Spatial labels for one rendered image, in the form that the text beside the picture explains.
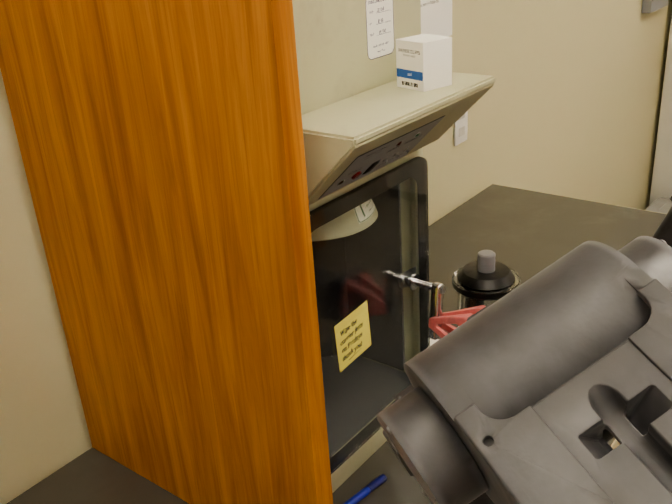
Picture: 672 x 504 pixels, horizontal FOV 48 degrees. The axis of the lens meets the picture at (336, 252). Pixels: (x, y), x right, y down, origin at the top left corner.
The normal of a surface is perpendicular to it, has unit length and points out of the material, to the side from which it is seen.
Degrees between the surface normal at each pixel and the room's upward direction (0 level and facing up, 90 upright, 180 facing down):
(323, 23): 90
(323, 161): 90
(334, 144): 90
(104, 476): 0
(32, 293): 90
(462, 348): 24
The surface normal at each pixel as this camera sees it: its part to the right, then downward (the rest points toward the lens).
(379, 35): 0.80, 0.21
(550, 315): -0.33, -0.64
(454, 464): 0.14, 0.02
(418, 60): -0.79, 0.30
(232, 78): -0.61, 0.36
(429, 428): -0.22, -0.49
